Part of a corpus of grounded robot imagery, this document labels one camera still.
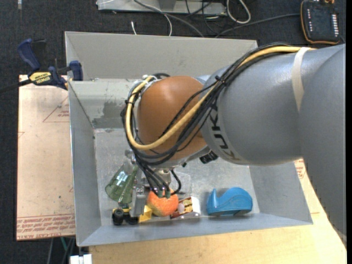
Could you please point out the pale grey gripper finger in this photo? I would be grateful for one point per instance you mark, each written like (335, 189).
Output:
(139, 203)

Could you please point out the yellow toy truck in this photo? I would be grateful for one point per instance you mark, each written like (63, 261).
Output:
(121, 216)

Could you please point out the orange toy peach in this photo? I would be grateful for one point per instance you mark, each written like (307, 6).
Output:
(162, 205)

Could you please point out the clear green glass flask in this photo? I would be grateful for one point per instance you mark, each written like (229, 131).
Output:
(121, 183)

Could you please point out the red and white packet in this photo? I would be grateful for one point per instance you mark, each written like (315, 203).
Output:
(189, 205)

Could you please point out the blue tape dispenser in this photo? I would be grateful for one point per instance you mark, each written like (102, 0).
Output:
(229, 202)

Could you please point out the grey metal bin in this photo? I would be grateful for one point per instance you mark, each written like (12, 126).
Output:
(115, 56)

